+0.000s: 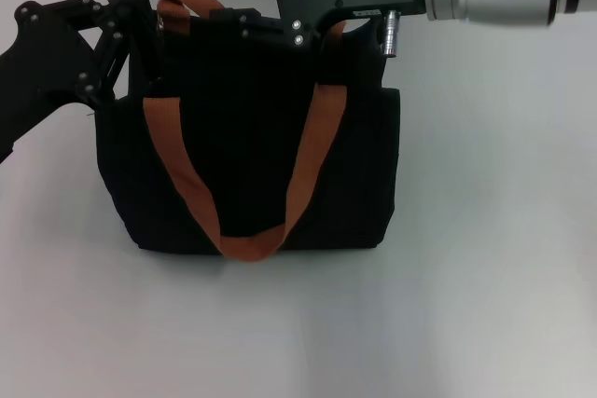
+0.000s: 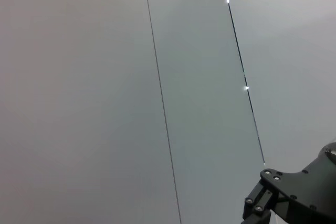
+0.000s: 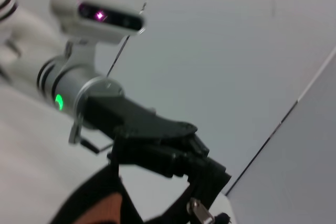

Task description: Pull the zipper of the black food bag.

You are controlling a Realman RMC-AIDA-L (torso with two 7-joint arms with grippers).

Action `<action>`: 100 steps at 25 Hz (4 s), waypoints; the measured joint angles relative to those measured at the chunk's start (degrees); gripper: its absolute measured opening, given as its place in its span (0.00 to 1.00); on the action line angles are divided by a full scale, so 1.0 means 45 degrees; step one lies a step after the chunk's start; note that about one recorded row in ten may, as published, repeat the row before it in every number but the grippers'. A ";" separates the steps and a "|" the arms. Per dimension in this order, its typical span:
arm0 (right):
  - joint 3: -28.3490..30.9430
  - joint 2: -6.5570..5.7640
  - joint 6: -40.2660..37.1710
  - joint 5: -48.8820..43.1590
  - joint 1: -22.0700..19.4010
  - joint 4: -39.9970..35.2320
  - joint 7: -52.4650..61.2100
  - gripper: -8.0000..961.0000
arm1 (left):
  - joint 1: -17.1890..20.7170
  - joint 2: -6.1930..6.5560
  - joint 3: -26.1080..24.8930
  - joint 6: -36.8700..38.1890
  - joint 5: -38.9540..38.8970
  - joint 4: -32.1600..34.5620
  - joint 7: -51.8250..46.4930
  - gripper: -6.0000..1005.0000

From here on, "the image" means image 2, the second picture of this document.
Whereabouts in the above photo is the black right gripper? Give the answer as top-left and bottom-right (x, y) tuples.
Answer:
(240, 142), (336, 224)

